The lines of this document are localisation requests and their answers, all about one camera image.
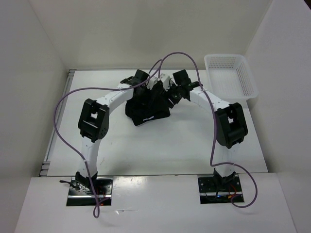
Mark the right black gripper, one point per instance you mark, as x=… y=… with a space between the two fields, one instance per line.
x=174 y=101

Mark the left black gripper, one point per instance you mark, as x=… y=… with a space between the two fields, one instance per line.
x=146 y=98

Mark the black shorts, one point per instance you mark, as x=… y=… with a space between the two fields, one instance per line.
x=156 y=108

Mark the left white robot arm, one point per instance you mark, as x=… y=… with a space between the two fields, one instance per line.
x=94 y=123

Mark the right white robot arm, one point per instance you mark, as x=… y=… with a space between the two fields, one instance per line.
x=229 y=125

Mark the white plastic basket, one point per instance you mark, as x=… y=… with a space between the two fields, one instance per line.
x=230 y=76

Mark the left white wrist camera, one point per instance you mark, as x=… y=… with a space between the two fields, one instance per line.
x=153 y=81

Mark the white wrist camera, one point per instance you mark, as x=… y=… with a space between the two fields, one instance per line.
x=153 y=81
x=166 y=81

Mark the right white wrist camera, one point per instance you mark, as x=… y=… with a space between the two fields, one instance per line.
x=166 y=81

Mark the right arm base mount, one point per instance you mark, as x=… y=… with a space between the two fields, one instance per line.
x=211 y=194

